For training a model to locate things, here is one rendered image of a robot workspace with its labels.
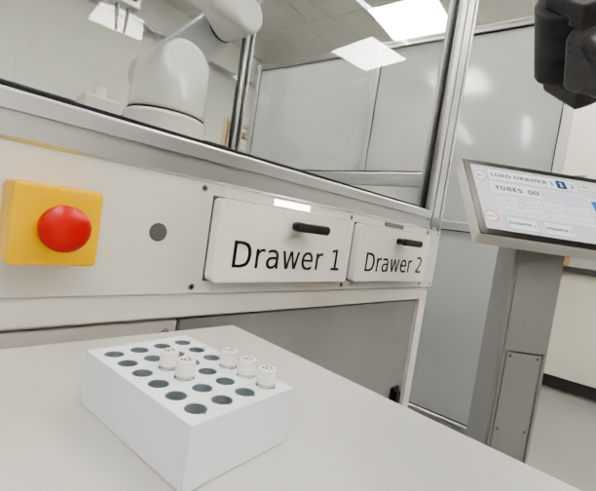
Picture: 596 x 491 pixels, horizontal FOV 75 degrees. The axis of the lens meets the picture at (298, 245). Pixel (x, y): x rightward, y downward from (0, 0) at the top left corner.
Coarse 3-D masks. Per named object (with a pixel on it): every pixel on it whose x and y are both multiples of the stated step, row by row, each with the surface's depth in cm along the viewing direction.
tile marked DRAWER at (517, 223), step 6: (510, 216) 111; (510, 222) 110; (516, 222) 110; (522, 222) 111; (528, 222) 111; (534, 222) 111; (510, 228) 109; (516, 228) 109; (522, 228) 109; (528, 228) 110; (534, 228) 110
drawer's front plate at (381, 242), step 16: (368, 240) 74; (384, 240) 78; (416, 240) 88; (352, 256) 73; (368, 256) 75; (384, 256) 79; (400, 256) 84; (416, 256) 89; (352, 272) 73; (368, 272) 76; (384, 272) 80; (400, 272) 85
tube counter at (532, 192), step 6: (528, 192) 119; (534, 192) 119; (540, 192) 120; (546, 192) 120; (552, 192) 120; (558, 192) 120; (540, 198) 118; (546, 198) 118; (552, 198) 119; (558, 198) 119; (564, 198) 119; (570, 198) 120; (576, 198) 120; (582, 198) 120; (576, 204) 118; (582, 204) 119
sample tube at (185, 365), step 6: (180, 360) 25; (186, 360) 25; (192, 360) 25; (180, 366) 25; (186, 366) 25; (192, 366) 25; (180, 372) 25; (186, 372) 25; (192, 372) 25; (180, 378) 25; (186, 378) 25; (192, 378) 26
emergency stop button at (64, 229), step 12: (48, 216) 32; (60, 216) 32; (72, 216) 33; (84, 216) 33; (36, 228) 32; (48, 228) 31; (60, 228) 32; (72, 228) 33; (84, 228) 33; (48, 240) 32; (60, 240) 32; (72, 240) 33; (84, 240) 34
